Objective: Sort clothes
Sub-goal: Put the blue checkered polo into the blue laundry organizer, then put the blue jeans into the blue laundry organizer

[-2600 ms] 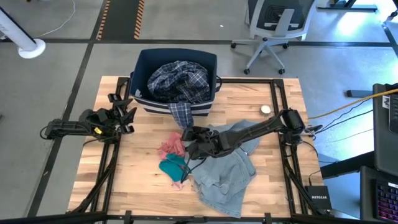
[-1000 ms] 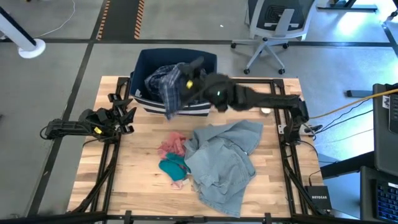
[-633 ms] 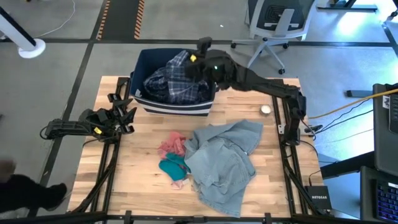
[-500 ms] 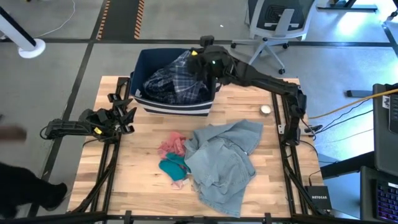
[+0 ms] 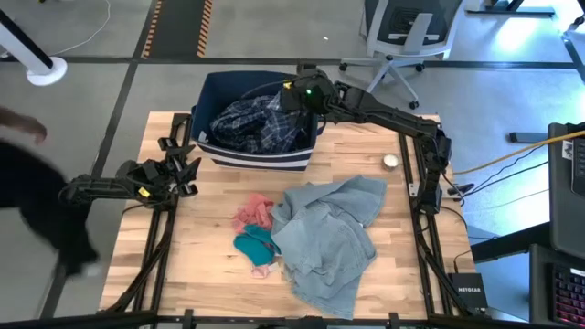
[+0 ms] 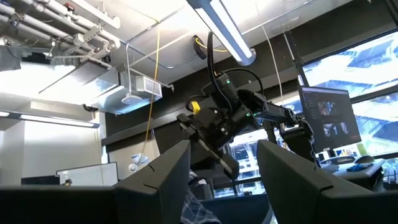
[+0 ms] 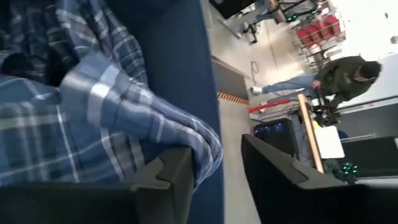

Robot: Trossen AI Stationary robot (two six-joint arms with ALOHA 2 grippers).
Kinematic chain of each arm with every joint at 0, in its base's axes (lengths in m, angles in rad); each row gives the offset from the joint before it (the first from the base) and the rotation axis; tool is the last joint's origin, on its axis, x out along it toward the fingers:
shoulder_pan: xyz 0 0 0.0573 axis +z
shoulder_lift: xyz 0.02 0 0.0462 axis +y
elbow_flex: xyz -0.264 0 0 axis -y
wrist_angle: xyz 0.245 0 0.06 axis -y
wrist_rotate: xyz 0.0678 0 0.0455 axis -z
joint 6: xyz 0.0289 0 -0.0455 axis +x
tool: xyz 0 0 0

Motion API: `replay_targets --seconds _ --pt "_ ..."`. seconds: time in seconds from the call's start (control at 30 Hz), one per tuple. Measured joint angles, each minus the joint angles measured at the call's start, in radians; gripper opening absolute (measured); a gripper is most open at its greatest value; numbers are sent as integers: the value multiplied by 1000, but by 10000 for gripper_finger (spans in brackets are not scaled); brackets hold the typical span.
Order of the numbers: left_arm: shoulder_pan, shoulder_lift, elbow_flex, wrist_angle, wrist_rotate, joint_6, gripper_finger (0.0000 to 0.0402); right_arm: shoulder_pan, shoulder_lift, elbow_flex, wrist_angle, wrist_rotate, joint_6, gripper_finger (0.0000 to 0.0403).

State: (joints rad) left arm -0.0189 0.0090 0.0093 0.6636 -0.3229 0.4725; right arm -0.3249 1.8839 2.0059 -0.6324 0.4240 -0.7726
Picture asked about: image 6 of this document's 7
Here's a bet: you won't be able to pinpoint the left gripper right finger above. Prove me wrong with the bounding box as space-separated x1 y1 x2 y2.
256 139 398 224

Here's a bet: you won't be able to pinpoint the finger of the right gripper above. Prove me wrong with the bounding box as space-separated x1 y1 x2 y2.
222 155 240 180
177 112 200 131

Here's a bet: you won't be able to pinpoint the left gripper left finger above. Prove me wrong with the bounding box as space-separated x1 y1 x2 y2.
0 139 192 224

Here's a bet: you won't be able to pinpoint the black keyboard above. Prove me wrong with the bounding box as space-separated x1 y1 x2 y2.
320 155 355 165

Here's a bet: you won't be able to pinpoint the person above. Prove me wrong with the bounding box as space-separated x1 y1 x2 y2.
180 169 222 224

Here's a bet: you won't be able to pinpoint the grey desk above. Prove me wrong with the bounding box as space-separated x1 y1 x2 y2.
320 158 386 189

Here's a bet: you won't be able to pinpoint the whiteboard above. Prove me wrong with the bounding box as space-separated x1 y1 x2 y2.
55 161 119 187

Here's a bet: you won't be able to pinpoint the black computer mouse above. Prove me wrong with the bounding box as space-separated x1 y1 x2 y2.
354 154 376 165

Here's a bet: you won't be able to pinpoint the green cup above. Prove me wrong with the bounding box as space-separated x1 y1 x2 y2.
356 142 369 156

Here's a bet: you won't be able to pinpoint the black computer monitor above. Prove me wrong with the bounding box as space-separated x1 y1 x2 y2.
297 85 363 153

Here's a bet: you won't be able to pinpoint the ceiling tube light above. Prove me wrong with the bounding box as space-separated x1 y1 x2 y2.
186 0 257 67

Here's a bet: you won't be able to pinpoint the white ceiling pipes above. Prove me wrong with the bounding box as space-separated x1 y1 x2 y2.
0 0 122 62

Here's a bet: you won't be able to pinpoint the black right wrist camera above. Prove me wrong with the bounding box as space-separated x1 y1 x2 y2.
201 73 242 108

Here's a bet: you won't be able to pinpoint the hanging yellow cable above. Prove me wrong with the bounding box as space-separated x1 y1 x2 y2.
138 27 162 164

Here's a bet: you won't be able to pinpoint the black camera cable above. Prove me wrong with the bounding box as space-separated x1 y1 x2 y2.
206 30 234 113

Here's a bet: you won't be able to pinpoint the long wall light strip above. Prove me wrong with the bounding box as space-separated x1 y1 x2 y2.
0 110 101 129

